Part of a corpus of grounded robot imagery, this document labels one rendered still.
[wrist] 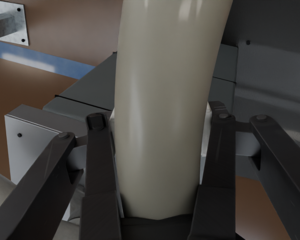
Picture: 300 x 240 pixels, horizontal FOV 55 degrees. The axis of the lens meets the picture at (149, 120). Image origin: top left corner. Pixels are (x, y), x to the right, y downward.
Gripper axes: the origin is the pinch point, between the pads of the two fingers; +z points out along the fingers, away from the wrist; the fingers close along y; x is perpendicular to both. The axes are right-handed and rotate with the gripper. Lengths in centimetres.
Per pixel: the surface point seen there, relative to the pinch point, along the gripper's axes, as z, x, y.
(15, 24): 129, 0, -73
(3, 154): 148, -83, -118
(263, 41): 101, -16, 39
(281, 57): 100, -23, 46
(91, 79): 53, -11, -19
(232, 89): 61, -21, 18
